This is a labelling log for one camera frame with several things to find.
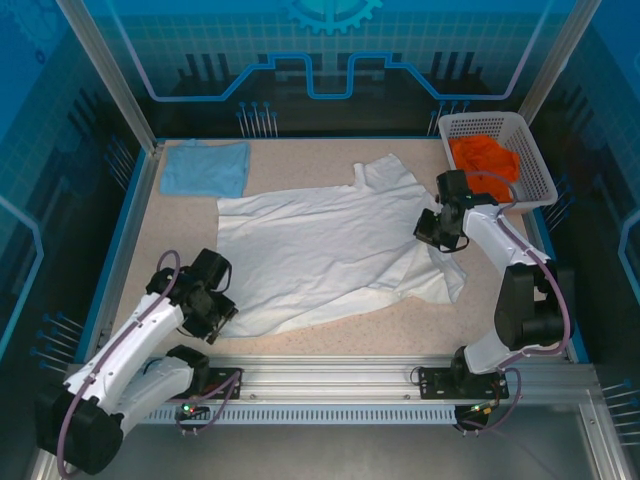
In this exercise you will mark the aluminium frame post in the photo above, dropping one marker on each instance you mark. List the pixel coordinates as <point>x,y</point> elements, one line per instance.
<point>119,85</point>
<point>557,60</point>

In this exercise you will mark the white plastic basket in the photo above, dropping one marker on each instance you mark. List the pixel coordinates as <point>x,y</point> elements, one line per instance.
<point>535,150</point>

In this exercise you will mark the light blue folded t-shirt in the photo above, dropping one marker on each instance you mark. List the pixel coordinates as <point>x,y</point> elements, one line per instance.
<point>205,167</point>

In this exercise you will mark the aluminium mounting rail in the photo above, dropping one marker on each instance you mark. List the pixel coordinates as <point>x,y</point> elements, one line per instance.
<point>325,375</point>

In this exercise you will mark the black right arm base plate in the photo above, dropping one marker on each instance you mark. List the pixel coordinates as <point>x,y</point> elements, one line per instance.
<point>435,382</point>

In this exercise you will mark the white t-shirt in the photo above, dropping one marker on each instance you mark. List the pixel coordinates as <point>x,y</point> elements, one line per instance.
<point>320,240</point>

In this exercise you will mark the small connector with green light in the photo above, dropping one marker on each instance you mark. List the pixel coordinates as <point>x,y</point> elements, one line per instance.
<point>484,409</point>
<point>189,407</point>

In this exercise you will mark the steel base panel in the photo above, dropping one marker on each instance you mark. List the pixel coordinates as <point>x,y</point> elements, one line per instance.
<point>325,455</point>

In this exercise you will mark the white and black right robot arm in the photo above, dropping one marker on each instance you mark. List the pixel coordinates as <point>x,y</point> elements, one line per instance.
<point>485,230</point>

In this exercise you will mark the orange t-shirt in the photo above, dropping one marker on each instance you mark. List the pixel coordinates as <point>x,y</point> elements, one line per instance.
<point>490,150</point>

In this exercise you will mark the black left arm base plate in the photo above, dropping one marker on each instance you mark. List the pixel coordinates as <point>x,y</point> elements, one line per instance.
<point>225,376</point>

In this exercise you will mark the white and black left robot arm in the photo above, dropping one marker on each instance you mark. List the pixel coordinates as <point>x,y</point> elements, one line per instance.
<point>130,340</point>

